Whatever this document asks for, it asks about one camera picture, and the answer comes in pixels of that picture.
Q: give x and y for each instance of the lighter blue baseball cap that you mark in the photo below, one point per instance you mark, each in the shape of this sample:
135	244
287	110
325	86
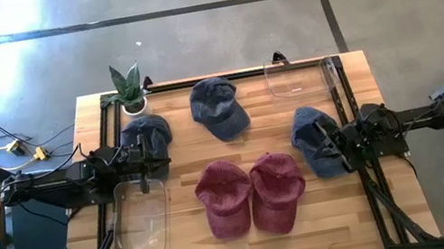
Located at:
303	117

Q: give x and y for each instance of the dark blue baseball cap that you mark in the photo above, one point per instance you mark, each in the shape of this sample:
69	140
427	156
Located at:
156	129
219	109

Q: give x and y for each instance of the black aluminium table frame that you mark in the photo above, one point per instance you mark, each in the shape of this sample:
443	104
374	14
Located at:
240	74

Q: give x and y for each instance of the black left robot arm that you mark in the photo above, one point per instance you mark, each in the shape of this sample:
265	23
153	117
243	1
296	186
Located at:
76	180

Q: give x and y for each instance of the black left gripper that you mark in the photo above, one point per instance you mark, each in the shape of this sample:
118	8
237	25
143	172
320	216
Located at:
134	158

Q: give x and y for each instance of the white plant pot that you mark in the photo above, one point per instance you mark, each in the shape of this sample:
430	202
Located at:
141	110

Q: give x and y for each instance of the green snake plant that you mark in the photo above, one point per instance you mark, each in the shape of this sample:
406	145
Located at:
128	86

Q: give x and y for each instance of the red baseball cap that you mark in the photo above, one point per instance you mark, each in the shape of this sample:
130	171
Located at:
223	197
277	192

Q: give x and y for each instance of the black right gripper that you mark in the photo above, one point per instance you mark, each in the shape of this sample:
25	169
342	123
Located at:
347	146

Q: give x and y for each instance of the clear plastic bin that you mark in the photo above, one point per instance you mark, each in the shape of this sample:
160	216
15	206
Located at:
143	225
301	78

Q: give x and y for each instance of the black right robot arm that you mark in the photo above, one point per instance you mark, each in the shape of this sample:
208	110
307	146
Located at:
414	120

